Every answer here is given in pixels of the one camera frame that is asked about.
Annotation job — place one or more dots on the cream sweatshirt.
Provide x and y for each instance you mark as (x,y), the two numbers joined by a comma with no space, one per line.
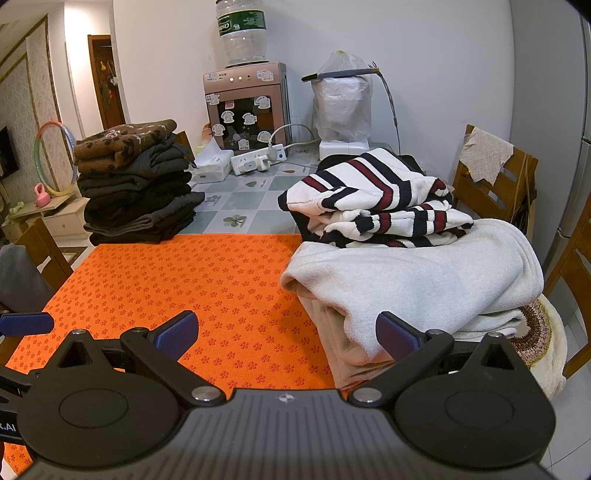
(438,286)

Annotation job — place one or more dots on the green checked tablecloth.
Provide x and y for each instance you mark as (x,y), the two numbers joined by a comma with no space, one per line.
(258,203)

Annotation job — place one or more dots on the pink water dispenser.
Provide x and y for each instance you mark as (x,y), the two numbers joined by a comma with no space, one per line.
(240,92)

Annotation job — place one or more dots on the white plastic bag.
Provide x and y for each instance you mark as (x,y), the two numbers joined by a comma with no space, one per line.
(341,101)

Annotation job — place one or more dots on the stack of dark folded clothes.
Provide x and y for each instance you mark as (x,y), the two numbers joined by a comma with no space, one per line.
(138,203)

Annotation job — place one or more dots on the black television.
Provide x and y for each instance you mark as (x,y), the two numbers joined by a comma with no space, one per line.
(7,152)

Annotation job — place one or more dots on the pink kettlebell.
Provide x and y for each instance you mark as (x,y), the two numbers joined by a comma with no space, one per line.
(42,198)

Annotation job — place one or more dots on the cream low cabinet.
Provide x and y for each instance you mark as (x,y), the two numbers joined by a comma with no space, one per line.
(64,217)

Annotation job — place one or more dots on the grey cloth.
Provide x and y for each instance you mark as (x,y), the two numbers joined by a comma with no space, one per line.
(21,277)

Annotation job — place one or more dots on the orange patterned mat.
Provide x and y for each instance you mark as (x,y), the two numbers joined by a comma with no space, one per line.
(184,286)

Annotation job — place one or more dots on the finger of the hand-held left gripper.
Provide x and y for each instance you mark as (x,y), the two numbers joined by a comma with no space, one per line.
(25,324)

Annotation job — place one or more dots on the grey refrigerator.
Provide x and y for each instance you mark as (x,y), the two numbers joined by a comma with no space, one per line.
(575,184)

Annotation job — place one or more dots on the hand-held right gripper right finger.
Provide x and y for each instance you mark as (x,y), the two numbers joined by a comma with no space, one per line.
(392,334)

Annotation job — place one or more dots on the small green object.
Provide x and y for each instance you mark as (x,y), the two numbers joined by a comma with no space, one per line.
(17,208)

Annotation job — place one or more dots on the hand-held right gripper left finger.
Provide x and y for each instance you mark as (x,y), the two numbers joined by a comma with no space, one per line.
(178,333)

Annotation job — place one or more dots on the brown spotted sweater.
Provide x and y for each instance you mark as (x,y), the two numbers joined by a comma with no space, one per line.
(120,143)

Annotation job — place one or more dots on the striped white sweater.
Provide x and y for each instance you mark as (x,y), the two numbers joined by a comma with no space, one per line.
(369,184)

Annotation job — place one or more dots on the white power strip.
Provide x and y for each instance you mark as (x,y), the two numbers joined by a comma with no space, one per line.
(249,162)

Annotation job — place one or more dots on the clear water bottle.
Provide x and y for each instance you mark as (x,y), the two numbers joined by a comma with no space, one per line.
(242,37)

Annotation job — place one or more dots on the brown wooden door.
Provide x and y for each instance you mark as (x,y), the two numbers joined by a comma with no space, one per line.
(106,101)

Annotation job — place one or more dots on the beige cloth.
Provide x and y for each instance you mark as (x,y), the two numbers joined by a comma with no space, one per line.
(485,152)

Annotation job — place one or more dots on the cream crochet cushion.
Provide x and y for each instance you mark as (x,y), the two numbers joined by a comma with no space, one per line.
(545,332)

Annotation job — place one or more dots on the colourful hula hoop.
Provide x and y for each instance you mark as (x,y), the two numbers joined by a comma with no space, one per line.
(55,123)

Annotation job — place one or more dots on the white tissue box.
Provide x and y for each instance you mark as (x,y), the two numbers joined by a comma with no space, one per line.
(212,168)

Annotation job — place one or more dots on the white flat box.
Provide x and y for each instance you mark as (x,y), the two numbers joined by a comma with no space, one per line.
(341,148)

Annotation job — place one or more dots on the cardboard box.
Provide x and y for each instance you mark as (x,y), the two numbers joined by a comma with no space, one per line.
(480,194)

